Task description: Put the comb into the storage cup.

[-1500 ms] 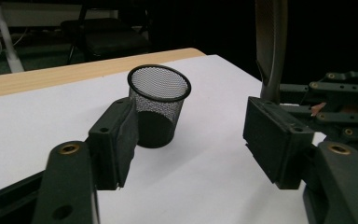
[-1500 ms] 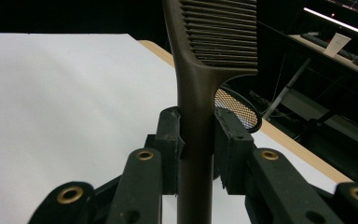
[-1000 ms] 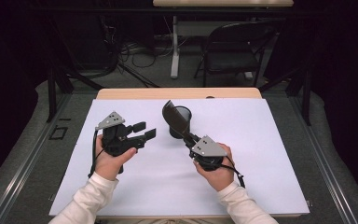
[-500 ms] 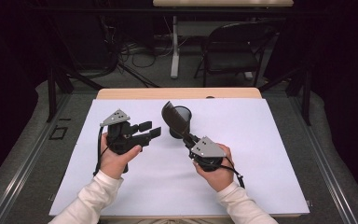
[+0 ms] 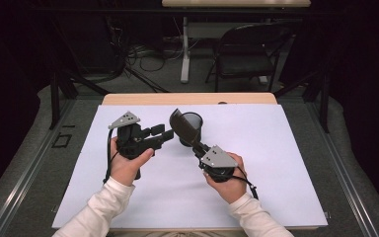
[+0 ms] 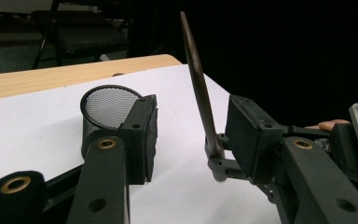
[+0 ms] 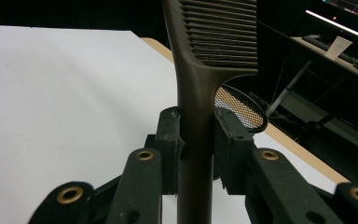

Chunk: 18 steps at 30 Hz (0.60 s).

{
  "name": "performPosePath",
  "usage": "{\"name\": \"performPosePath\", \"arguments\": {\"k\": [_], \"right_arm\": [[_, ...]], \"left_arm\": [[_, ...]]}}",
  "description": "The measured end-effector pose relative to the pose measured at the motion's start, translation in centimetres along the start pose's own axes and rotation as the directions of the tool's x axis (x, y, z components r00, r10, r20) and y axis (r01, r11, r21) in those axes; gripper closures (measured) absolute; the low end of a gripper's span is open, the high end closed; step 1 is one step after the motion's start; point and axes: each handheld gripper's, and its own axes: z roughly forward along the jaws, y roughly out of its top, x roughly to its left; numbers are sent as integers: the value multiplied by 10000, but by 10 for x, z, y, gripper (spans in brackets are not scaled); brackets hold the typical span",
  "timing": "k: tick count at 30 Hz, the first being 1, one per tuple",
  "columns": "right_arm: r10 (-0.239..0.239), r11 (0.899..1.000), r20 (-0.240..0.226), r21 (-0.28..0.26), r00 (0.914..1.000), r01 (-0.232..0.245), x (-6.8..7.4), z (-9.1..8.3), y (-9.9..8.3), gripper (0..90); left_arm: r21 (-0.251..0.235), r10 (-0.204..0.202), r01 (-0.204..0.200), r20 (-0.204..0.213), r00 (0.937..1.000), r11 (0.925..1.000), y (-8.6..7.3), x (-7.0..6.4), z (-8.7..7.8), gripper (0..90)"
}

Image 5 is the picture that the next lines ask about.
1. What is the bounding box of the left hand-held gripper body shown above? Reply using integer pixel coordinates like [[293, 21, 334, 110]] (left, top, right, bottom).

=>
[[108, 111, 166, 182]]

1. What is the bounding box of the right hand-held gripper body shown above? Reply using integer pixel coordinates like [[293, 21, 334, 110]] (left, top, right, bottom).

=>
[[196, 144, 240, 184]]

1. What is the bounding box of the black comb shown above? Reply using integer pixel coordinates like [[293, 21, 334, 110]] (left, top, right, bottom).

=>
[[169, 108, 209, 153]]

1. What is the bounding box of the black mesh pen cup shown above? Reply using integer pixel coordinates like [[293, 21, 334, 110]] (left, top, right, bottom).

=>
[[178, 112, 204, 148]]

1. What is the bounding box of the person's left hand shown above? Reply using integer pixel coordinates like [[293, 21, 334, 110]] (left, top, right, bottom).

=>
[[110, 136, 155, 188]]

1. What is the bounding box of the person's right hand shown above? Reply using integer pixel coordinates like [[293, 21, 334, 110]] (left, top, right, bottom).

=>
[[202, 151, 249, 204]]

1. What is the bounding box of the white table mat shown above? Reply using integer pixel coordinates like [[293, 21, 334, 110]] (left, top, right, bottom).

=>
[[51, 104, 329, 230]]

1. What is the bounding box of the black metal stand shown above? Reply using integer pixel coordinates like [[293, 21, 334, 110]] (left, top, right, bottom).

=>
[[273, 55, 331, 133], [47, 14, 112, 130]]

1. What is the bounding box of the black folding chair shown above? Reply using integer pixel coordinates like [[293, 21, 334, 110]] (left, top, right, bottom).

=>
[[204, 22, 291, 94]]

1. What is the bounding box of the white-legged desk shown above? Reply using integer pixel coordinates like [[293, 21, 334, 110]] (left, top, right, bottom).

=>
[[161, 0, 312, 84]]

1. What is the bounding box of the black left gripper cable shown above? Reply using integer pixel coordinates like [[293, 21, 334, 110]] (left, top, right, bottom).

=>
[[103, 128, 119, 185]]

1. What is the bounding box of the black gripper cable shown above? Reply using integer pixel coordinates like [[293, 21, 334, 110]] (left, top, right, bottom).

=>
[[103, 128, 119, 185], [232, 166, 260, 200]]

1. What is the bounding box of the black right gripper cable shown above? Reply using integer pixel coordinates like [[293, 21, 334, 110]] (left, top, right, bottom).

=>
[[232, 166, 260, 200]]

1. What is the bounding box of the bundle of floor cables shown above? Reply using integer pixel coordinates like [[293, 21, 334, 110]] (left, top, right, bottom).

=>
[[103, 15, 187, 94]]

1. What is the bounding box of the aluminium floor rail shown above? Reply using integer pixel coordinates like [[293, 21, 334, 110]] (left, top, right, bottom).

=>
[[304, 101, 379, 237], [0, 98, 77, 237]]

